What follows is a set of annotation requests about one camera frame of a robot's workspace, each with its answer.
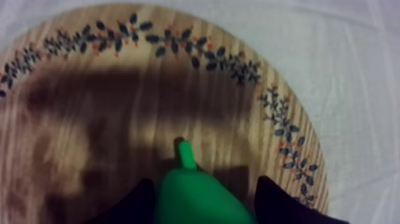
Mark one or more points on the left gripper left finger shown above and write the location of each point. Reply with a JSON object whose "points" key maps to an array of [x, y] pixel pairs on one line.
{"points": [[132, 208]]}

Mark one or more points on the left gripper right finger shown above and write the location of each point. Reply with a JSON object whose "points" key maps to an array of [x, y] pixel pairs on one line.
{"points": [[278, 206]]}

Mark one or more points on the green toy pear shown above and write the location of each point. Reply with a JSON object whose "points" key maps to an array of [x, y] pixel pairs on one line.
{"points": [[195, 197]]}

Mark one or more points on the round wooden board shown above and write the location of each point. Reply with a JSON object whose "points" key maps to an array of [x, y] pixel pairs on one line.
{"points": [[125, 109]]}

